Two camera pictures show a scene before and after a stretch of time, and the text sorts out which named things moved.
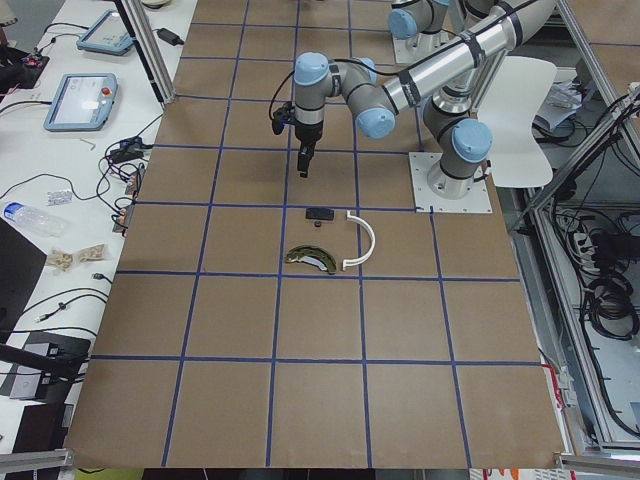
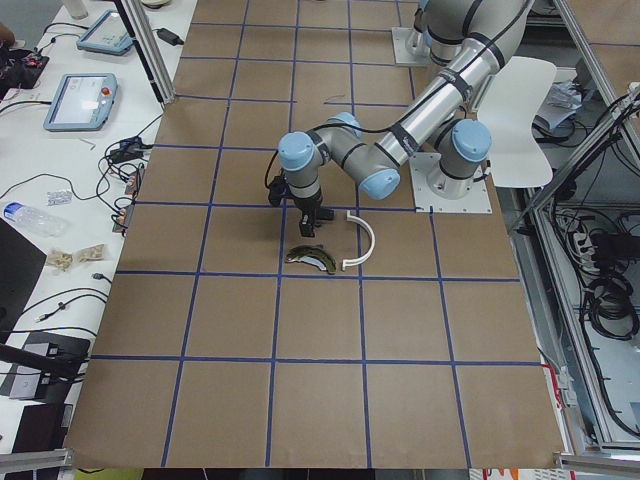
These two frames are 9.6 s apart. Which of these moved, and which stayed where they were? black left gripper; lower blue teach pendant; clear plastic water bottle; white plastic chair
Moved: black left gripper
Stayed: clear plastic water bottle; white plastic chair; lower blue teach pendant
